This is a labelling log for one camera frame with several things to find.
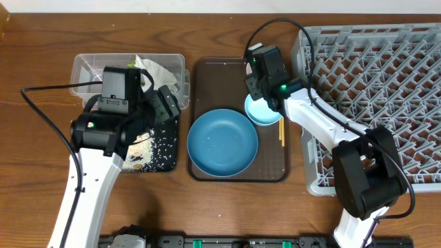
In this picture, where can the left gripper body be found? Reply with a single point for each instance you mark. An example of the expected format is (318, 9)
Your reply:
(142, 118)

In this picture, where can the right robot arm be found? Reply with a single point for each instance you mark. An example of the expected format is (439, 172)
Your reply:
(368, 176)

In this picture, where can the wooden chopstick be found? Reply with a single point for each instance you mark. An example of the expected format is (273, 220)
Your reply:
(283, 140)
(280, 129)

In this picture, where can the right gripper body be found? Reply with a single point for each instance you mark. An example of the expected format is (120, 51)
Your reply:
(256, 87)

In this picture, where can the black rectangular tray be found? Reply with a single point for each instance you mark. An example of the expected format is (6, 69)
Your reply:
(169, 148)

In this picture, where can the dark blue plate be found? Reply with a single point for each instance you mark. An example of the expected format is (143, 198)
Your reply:
(222, 143)

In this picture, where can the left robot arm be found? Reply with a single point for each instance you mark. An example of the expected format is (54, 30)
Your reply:
(92, 177)

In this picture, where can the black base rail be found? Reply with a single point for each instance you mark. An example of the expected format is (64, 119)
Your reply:
(302, 242)

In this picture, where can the white rice pile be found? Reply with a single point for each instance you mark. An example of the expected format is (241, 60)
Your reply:
(144, 151)

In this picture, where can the brown serving tray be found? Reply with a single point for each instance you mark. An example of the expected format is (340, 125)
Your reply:
(220, 84)

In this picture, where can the clear plastic waste bin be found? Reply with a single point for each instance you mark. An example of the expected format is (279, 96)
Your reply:
(89, 67)

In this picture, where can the white napkin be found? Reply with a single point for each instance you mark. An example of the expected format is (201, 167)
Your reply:
(160, 75)

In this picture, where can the pink bowl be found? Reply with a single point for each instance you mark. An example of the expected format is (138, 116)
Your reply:
(248, 69)

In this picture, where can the grey dishwasher rack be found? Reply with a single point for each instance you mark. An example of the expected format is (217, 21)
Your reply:
(382, 75)

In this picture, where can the light blue bowl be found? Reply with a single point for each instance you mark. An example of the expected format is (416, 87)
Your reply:
(259, 112)

